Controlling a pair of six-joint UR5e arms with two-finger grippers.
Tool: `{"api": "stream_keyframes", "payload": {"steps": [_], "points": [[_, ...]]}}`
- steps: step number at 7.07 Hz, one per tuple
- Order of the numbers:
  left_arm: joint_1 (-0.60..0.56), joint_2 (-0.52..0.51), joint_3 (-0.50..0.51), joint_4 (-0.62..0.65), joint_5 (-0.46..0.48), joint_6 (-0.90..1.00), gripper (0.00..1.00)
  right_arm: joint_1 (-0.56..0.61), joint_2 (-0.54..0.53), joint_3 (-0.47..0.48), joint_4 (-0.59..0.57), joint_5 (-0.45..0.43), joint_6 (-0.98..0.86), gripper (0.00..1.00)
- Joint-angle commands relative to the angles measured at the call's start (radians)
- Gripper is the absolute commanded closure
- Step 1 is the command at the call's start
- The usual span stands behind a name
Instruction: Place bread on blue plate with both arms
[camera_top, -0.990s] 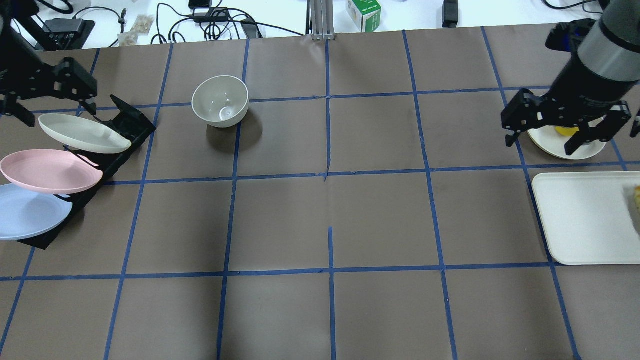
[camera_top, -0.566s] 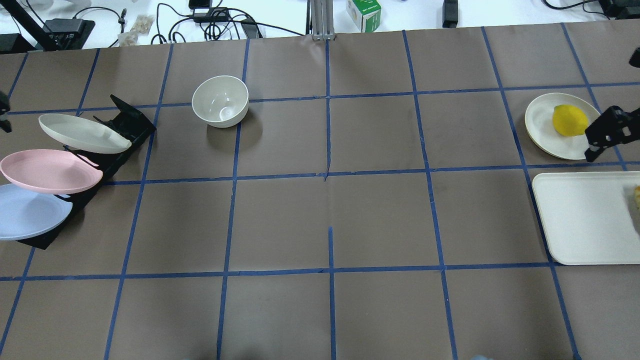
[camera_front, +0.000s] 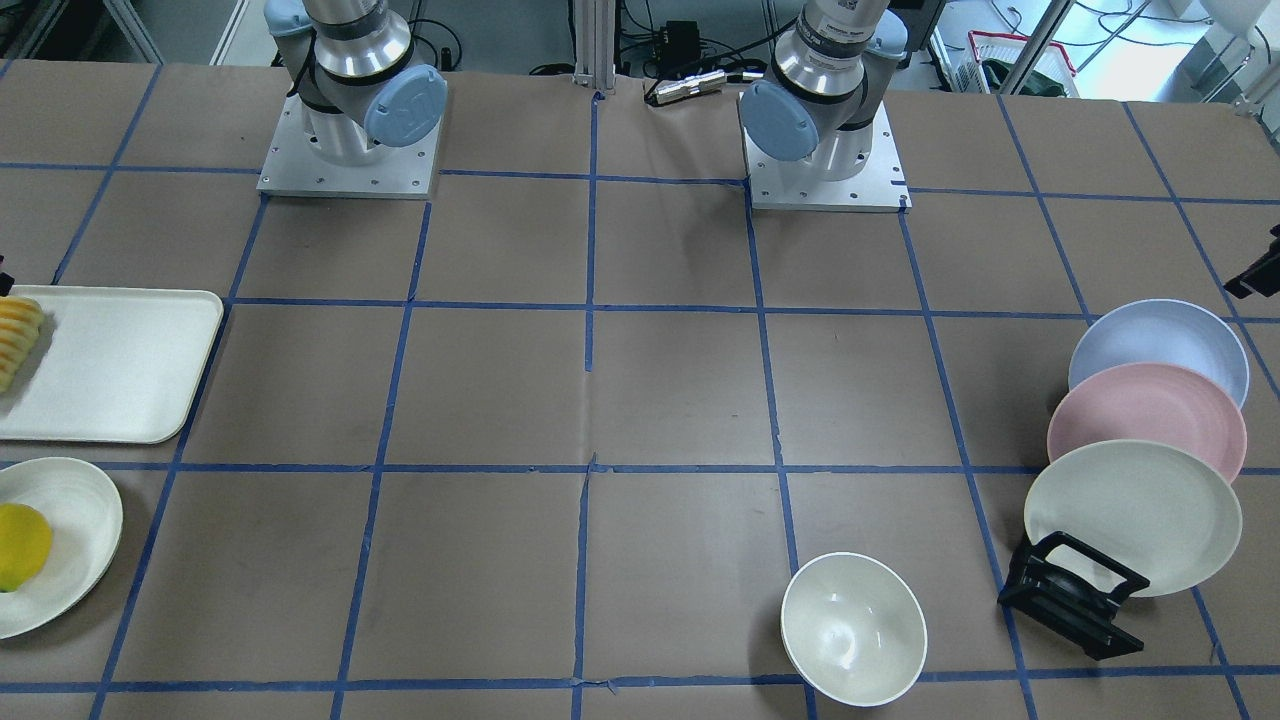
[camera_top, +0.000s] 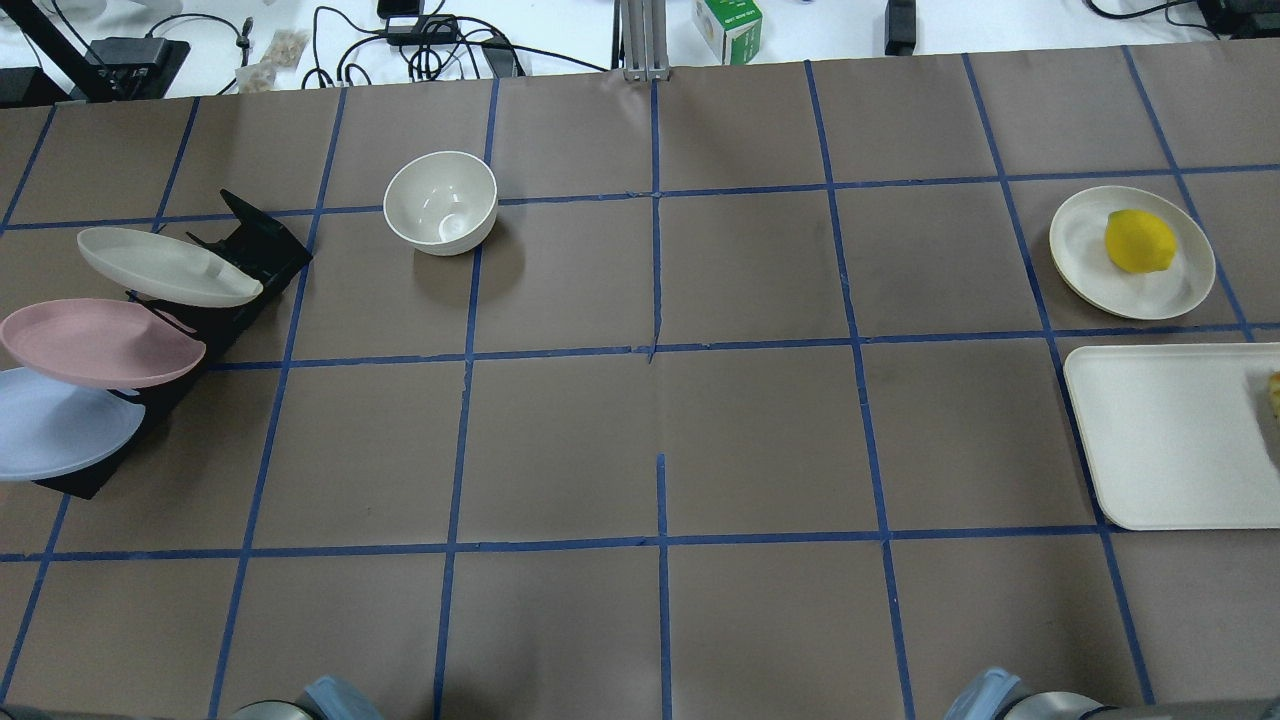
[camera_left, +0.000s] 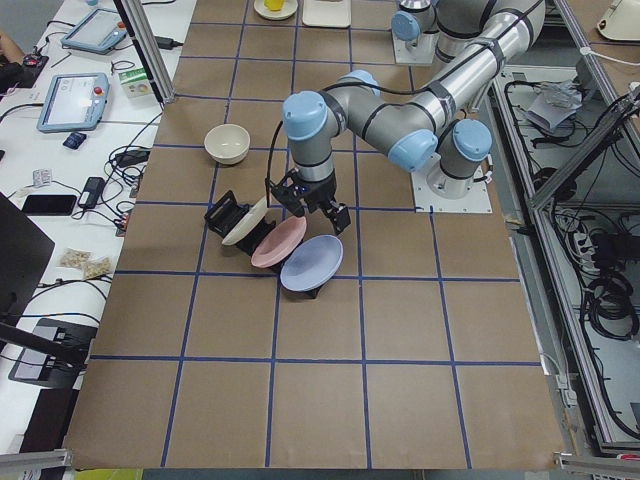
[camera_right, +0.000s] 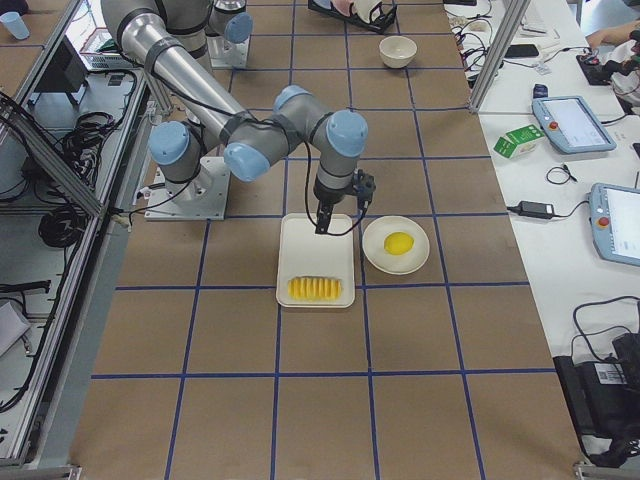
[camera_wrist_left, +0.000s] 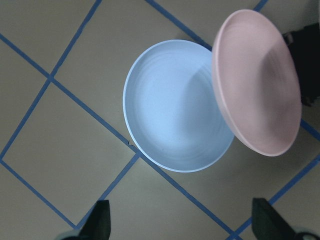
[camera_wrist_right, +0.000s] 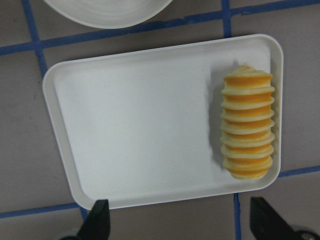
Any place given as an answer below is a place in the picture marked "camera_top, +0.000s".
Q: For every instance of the green white box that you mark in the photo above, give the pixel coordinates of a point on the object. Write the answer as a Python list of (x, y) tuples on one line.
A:
[(733, 30)]

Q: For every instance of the white rectangular tray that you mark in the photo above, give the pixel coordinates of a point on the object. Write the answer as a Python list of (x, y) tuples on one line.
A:
[(1179, 437)]

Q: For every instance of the black power adapter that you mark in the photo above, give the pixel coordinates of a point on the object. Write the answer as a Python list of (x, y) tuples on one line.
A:
[(899, 27)]

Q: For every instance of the cream plate under lemon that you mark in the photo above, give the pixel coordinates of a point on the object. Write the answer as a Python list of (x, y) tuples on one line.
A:
[(1079, 249)]

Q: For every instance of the yellow lemon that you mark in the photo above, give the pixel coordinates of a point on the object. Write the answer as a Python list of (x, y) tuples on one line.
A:
[(1139, 242)]

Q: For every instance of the black plate rack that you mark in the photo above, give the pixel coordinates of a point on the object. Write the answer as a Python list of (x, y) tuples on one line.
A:
[(260, 246)]

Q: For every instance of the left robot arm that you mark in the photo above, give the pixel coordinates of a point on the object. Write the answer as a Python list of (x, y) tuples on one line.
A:
[(329, 697)]

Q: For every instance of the cream bowl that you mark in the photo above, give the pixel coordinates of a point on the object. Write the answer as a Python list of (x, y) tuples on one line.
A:
[(444, 203)]

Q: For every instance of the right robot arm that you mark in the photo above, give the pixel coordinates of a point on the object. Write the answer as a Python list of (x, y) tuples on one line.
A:
[(998, 694)]

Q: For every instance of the aluminium frame post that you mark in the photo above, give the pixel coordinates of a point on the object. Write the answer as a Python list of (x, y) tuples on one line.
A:
[(640, 49)]

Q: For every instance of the striped yellow bread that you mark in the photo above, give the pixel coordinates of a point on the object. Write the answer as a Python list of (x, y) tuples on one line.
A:
[(1273, 394)]

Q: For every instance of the black camera stand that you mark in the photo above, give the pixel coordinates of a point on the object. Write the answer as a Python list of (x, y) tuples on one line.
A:
[(111, 68)]

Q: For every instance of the cream plate in rack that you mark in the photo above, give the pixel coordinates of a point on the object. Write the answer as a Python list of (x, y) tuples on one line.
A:
[(166, 269)]

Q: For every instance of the blue plate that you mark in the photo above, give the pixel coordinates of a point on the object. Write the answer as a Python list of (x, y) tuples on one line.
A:
[(51, 428)]

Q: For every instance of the pink plate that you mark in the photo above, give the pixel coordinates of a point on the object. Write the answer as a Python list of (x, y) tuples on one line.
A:
[(99, 343)]

